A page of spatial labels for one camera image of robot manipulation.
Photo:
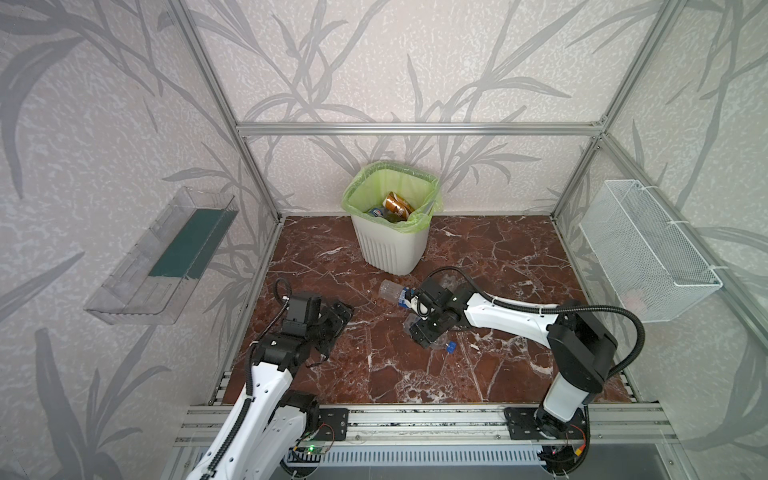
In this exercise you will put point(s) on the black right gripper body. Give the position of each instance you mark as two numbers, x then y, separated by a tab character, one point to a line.
425	315

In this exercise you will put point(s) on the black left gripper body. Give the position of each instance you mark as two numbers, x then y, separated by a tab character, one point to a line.
336	318

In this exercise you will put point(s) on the small water bottle white cap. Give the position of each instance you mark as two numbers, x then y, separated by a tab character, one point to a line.
396	293

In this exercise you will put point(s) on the brown Nescafe bottle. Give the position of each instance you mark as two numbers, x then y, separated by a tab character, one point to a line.
397	209

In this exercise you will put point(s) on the soda water bottle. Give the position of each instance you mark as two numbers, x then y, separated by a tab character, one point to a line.
429	334

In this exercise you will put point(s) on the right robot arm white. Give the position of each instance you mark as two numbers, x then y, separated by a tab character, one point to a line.
582	348

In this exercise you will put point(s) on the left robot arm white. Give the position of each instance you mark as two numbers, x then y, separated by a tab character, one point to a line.
269	417

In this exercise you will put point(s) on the white plastic trash bin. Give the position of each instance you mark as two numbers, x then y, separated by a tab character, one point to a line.
388	248

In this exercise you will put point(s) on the green bin liner bag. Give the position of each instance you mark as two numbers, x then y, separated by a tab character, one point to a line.
375	182

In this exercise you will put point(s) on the green circuit board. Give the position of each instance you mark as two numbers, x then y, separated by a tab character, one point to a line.
310	452

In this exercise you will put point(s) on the clear acrylic wall shelf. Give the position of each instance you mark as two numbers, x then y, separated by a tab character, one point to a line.
156	279

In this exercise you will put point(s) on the aluminium frame profile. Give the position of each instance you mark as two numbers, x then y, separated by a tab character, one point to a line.
735	295

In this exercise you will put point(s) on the white wire mesh basket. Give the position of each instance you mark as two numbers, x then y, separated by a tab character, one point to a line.
653	267

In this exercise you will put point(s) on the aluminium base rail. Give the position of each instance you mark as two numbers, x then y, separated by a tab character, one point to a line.
401	435

